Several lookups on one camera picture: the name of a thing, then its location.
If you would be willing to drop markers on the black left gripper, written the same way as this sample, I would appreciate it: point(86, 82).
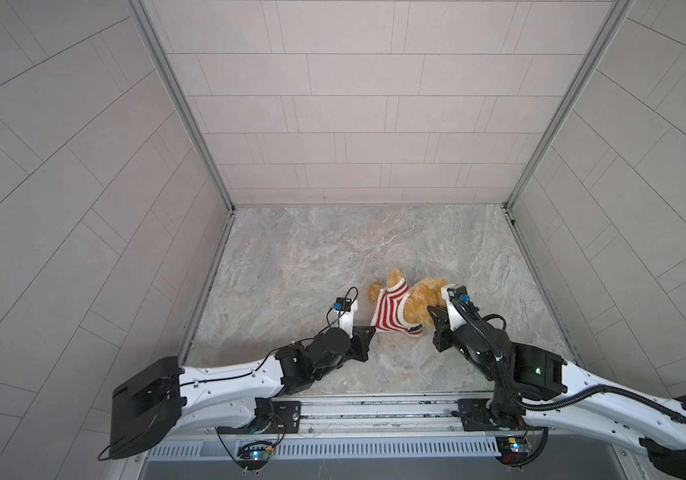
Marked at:
point(359, 345)

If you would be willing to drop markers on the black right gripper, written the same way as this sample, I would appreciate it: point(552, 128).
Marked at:
point(441, 324)

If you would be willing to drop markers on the tan plush teddy bear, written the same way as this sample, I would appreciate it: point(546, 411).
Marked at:
point(424, 293)

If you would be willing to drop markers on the red white striped knit sweater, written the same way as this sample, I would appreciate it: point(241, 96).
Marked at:
point(389, 308)

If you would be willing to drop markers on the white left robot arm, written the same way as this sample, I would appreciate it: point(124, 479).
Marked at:
point(284, 371)

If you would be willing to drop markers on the right circuit board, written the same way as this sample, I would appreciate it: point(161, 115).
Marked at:
point(513, 450)

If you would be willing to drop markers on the circuit board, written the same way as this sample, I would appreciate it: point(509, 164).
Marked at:
point(513, 450)
point(255, 455)

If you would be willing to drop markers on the left circuit board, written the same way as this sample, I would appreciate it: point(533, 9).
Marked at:
point(255, 455)

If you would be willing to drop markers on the white ventilation grille strip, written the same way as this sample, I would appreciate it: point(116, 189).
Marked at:
point(339, 448)

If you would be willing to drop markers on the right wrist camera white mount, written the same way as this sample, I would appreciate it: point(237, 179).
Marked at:
point(458, 305)

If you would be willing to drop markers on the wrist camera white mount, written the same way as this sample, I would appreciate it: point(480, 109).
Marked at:
point(345, 309)
point(458, 305)

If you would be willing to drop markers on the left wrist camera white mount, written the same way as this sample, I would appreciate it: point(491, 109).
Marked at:
point(345, 309)

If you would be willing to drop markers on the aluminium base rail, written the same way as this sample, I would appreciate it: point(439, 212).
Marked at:
point(343, 417)

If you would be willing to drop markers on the aluminium corner post right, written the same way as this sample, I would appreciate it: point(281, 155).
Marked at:
point(601, 42)

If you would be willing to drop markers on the aluminium corner post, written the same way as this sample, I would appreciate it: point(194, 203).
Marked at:
point(601, 42)
point(140, 16)

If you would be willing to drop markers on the aluminium corner post left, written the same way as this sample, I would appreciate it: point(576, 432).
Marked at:
point(140, 16)

